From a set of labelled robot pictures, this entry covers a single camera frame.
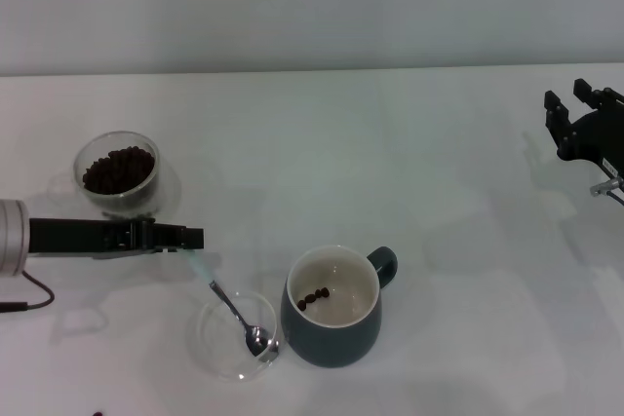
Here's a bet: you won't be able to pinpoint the clear glass lid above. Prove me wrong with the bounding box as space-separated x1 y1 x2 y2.
196 288 283 382

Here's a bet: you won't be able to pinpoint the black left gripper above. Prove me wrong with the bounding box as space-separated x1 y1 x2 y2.
27 216 207 261

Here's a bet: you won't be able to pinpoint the coffee beans pile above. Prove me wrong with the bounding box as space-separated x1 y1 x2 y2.
81 145 157 196

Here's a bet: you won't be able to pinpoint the double-walled glass cup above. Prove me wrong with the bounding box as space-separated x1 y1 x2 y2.
47 131 182 223

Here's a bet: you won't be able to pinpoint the dark teal ceramic mug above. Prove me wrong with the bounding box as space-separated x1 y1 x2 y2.
279 244 400 369

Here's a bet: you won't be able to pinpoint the coffee beans inside mug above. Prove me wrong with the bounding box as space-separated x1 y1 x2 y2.
296 287 331 312

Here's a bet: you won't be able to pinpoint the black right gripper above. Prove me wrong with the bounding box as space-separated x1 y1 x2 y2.
543 78 624 178

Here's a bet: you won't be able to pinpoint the black thin cable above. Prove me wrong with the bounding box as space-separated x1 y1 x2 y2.
0 269 56 314

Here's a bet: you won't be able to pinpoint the blue-handled metal spoon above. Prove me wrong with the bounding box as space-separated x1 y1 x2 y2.
187 248 282 359

